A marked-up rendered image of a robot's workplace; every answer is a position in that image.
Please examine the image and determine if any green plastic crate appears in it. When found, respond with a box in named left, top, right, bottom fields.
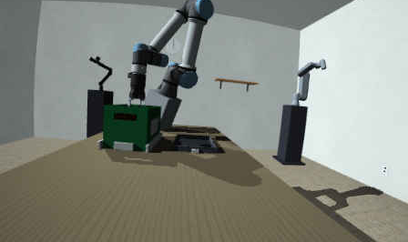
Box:
left=103, top=104, right=160, bottom=151

